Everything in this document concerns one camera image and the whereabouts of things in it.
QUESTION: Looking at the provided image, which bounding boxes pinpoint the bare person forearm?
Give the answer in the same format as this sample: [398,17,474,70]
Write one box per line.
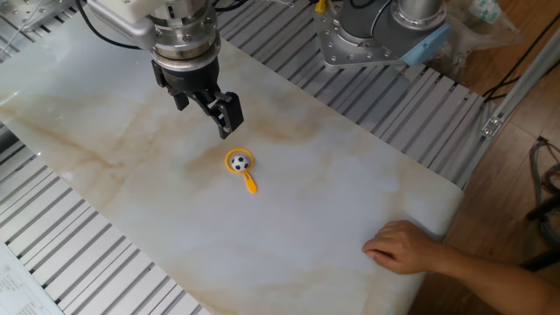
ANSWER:
[430,243,560,315]

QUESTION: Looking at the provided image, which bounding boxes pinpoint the black floor cable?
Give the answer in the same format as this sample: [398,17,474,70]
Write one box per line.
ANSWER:
[480,12,560,104]

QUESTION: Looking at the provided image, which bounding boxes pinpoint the silver wrist flange coupling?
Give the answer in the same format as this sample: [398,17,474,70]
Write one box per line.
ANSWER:
[148,0,222,72]

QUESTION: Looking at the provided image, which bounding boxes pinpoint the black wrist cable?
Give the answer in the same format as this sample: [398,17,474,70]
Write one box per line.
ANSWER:
[74,0,142,51]

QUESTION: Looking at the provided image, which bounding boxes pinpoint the grey cable bundle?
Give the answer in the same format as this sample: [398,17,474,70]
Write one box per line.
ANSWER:
[528,136,560,249]

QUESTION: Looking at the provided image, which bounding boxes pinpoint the aluminium frame bar with bracket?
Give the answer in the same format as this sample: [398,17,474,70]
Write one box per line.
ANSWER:
[454,26,560,190]

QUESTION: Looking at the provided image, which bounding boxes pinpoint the clear plastic bag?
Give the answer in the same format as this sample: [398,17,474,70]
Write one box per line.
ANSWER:
[430,0,525,76]

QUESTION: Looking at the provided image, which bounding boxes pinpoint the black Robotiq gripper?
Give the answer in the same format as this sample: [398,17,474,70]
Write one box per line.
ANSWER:
[150,57,245,141]

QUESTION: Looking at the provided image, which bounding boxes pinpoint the bare person hand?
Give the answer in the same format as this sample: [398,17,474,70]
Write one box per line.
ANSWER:
[361,220,444,276]

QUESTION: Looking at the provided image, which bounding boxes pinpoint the yellow bubble ring wand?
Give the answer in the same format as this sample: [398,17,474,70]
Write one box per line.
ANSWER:
[224,148,258,194]

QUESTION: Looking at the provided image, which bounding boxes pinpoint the printed white paper sheet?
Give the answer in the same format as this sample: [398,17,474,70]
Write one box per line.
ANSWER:
[0,241,66,315]

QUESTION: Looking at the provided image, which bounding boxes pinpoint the marble pattern table mat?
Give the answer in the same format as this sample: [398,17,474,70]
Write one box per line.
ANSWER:
[0,0,465,315]

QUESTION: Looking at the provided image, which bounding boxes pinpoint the perforated aluminium plate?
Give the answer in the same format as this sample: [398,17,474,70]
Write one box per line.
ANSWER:
[0,0,88,34]

